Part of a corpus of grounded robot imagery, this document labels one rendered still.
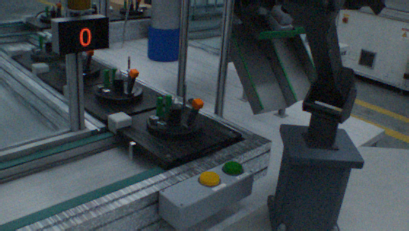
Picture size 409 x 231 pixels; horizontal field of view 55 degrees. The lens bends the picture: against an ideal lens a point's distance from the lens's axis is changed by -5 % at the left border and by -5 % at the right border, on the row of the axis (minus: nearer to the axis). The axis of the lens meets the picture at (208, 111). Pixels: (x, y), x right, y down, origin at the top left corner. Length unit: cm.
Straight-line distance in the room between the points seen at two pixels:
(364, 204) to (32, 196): 76
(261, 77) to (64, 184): 60
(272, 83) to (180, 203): 54
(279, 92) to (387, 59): 385
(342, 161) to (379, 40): 424
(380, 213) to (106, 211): 63
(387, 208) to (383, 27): 401
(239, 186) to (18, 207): 45
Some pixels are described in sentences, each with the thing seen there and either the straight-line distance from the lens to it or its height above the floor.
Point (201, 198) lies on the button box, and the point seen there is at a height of 96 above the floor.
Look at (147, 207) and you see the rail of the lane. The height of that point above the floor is 93.
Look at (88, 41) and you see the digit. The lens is 93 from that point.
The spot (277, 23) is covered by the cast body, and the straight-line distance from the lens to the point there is 110.
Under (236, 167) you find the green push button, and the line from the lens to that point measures 88.
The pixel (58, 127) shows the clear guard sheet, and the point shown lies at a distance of 103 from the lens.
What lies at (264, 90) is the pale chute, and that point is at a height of 103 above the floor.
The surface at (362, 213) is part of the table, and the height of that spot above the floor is 86.
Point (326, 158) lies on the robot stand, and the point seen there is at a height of 106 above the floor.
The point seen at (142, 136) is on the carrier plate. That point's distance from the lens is 99.
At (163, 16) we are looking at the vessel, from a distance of 189.
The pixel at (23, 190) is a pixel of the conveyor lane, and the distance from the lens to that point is 92.
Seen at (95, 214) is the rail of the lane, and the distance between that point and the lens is 75.
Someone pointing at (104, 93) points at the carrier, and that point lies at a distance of 117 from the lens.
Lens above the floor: 142
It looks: 23 degrees down
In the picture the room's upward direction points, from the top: 5 degrees clockwise
